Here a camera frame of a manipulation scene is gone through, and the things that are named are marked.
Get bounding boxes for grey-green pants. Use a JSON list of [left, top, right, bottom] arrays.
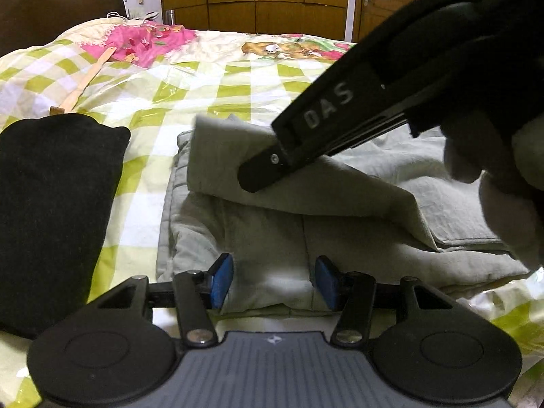
[[157, 117, 527, 313]]

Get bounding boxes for gloved right hand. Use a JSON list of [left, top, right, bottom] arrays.
[[441, 117, 543, 268]]

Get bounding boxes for checkered cartoon bed cover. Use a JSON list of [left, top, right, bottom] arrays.
[[1, 18, 543, 407]]

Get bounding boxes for steel thermos bottle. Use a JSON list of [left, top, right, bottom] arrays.
[[163, 9, 175, 25]]

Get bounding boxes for folded dark grey garment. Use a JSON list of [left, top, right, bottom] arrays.
[[1, 113, 131, 339]]

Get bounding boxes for beige wooden back scratcher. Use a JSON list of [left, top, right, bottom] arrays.
[[49, 47, 116, 116]]

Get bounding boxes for dark wooden headboard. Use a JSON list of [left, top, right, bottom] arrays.
[[1, 0, 126, 55]]

